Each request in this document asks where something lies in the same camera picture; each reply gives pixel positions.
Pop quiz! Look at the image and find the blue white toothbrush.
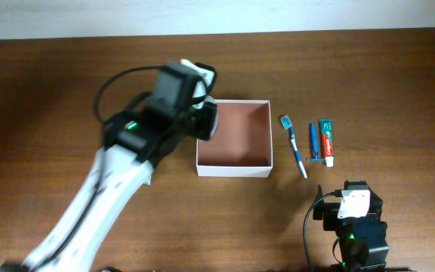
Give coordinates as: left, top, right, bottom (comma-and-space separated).
280, 115, 308, 179

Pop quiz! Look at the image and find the purple spray bottle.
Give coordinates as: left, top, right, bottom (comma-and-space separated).
202, 96, 218, 141

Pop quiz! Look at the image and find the blue disposable razor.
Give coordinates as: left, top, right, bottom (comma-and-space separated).
307, 123, 324, 162

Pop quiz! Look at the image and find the Colgate toothpaste tube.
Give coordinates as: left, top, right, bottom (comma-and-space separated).
319, 119, 334, 168

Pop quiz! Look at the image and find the white cardboard box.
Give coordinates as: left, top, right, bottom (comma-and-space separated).
196, 100, 273, 178

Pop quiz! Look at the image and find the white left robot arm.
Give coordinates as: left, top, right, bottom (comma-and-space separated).
0, 59, 218, 271

